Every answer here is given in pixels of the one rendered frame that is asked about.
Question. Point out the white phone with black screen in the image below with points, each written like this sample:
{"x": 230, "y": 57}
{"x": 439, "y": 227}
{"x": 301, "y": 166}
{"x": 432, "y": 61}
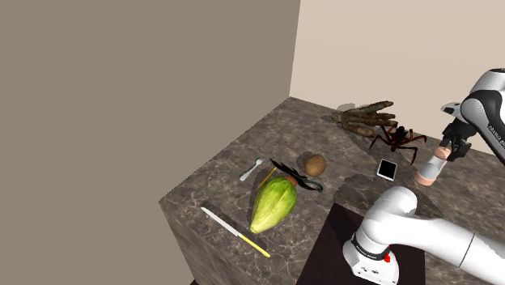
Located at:
{"x": 387, "y": 169}

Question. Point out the brown root bundle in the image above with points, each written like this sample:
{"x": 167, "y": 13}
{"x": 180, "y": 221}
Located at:
{"x": 365, "y": 118}

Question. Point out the black and green peeler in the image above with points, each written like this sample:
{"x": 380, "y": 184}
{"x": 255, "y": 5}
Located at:
{"x": 294, "y": 173}

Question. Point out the brown potato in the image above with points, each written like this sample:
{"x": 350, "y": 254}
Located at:
{"x": 315, "y": 165}

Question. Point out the white spoon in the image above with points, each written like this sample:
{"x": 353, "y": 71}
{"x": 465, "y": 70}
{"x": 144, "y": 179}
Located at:
{"x": 252, "y": 167}

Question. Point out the white and pink bottle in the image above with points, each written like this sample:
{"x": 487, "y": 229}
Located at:
{"x": 431, "y": 167}

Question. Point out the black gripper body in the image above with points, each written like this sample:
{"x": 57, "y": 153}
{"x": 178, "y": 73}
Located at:
{"x": 460, "y": 131}

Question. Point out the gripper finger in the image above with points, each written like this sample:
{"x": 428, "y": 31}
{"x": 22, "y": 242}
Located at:
{"x": 446, "y": 142}
{"x": 459, "y": 152}

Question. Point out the yellow pencil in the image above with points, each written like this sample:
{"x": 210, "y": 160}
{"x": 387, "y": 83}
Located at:
{"x": 268, "y": 176}

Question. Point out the green papaya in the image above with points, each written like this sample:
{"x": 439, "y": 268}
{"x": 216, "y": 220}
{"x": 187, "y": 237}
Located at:
{"x": 274, "y": 203}

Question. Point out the black and red spider toy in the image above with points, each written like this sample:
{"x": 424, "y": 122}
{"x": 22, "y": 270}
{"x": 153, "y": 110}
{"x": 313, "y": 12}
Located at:
{"x": 397, "y": 139}

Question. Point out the small red-brown ball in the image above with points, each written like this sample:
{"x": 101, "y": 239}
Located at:
{"x": 291, "y": 180}

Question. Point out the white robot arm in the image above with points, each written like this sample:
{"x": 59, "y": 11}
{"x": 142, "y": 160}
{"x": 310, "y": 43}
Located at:
{"x": 398, "y": 227}

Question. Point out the dark robot stand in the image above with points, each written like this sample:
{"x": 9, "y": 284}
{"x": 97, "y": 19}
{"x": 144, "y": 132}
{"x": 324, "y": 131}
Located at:
{"x": 327, "y": 252}

